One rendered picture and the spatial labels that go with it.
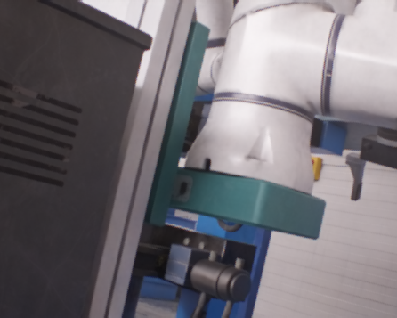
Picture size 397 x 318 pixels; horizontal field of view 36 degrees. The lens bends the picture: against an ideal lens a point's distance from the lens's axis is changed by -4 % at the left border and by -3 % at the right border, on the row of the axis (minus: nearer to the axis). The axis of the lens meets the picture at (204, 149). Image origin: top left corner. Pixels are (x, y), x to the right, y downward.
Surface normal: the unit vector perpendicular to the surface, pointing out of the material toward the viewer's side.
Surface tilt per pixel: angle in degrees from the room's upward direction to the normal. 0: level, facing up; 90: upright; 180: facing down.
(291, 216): 90
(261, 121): 83
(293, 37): 88
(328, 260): 90
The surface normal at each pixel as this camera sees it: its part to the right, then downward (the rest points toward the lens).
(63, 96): 0.73, 0.09
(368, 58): -0.29, -0.19
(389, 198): -0.75, -0.24
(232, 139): -0.27, -0.54
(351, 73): -0.37, 0.24
